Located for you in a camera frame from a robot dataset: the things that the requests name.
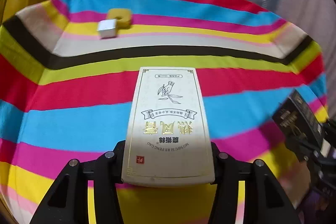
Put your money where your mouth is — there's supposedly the black long box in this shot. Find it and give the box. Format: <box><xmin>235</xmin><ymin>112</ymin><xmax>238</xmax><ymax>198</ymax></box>
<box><xmin>272</xmin><ymin>89</ymin><xmax>325</xmax><ymax>161</ymax></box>

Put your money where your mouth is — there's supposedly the beige long herbal box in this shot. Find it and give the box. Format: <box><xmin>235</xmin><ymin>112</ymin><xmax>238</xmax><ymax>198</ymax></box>
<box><xmin>121</xmin><ymin>67</ymin><xmax>215</xmax><ymax>187</ymax></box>

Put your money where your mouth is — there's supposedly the person right hand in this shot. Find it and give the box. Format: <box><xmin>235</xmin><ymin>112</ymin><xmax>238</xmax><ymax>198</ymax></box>
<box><xmin>293</xmin><ymin>162</ymin><xmax>311</xmax><ymax>208</ymax></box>

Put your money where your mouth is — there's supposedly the colourful striped cloth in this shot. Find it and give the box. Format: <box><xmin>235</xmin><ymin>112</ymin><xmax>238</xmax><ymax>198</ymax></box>
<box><xmin>1</xmin><ymin>0</ymin><xmax>327</xmax><ymax>223</ymax></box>

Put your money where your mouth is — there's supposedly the small white cube box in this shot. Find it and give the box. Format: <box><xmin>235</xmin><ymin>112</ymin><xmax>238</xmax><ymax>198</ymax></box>
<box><xmin>97</xmin><ymin>19</ymin><xmax>117</xmax><ymax>39</ymax></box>

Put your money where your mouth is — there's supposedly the yellow sponge block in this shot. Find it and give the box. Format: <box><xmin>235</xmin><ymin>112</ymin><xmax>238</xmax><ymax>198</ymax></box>
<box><xmin>106</xmin><ymin>8</ymin><xmax>131</xmax><ymax>29</ymax></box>

